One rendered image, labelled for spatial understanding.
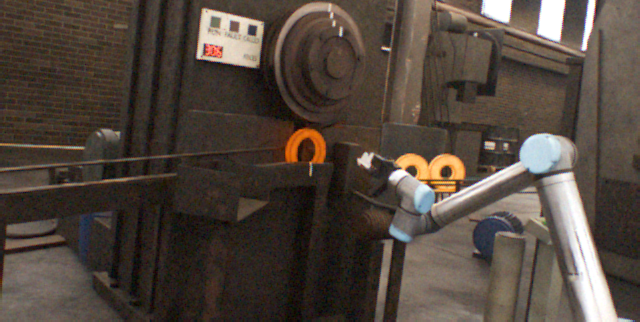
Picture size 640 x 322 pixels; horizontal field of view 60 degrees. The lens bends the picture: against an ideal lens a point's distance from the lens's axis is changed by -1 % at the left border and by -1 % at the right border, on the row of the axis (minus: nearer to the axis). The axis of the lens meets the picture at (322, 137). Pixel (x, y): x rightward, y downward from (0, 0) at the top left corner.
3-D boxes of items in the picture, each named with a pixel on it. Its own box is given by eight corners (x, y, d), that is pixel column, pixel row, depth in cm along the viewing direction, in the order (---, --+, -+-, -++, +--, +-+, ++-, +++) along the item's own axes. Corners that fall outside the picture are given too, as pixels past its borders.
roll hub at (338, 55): (296, 94, 209) (305, 20, 208) (350, 102, 227) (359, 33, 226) (305, 95, 205) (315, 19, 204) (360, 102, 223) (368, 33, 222)
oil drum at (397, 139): (357, 214, 513) (369, 118, 508) (400, 212, 552) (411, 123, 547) (405, 230, 468) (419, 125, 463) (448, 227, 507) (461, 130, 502)
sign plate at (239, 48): (196, 58, 202) (201, 8, 201) (256, 68, 219) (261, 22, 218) (199, 58, 200) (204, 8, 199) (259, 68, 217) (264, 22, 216)
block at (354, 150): (326, 195, 244) (333, 140, 242) (340, 195, 249) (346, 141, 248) (343, 200, 236) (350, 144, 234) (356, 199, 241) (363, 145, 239)
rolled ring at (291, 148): (328, 131, 230) (323, 130, 232) (293, 128, 217) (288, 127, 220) (323, 175, 231) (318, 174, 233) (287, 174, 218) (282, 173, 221)
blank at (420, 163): (392, 154, 241) (394, 154, 238) (427, 154, 243) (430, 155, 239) (392, 189, 242) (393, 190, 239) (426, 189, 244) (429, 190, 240)
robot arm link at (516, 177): (579, 131, 177) (420, 211, 218) (564, 128, 168) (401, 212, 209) (596, 163, 173) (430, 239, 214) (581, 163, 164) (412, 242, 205)
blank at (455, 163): (428, 154, 243) (430, 155, 239) (462, 154, 244) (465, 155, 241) (427, 189, 244) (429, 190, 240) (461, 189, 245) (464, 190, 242)
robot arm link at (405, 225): (419, 243, 203) (432, 213, 200) (400, 246, 195) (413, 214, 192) (400, 230, 209) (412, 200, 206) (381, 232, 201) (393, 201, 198)
